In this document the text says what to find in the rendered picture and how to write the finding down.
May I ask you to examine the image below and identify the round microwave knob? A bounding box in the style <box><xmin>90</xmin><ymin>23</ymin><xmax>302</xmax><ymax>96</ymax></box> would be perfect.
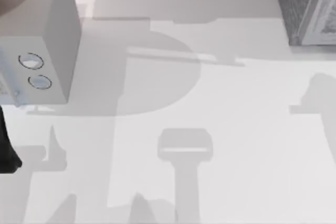
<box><xmin>27</xmin><ymin>74</ymin><xmax>53</xmax><ymax>90</ymax></box>
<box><xmin>18</xmin><ymin>52</ymin><xmax>45</xmax><ymax>70</ymax></box>

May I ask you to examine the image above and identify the pale microwave oven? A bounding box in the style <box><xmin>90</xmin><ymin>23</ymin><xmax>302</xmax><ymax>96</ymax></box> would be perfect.
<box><xmin>0</xmin><ymin>0</ymin><xmax>82</xmax><ymax>108</ymax></box>

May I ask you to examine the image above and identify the grey cabinet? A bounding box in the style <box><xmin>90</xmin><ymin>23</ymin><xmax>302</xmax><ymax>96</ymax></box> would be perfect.
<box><xmin>271</xmin><ymin>0</ymin><xmax>336</xmax><ymax>47</ymax></box>

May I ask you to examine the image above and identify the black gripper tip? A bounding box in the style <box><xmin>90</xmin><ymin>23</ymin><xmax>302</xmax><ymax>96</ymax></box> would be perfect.
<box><xmin>0</xmin><ymin>105</ymin><xmax>23</xmax><ymax>175</ymax></box>

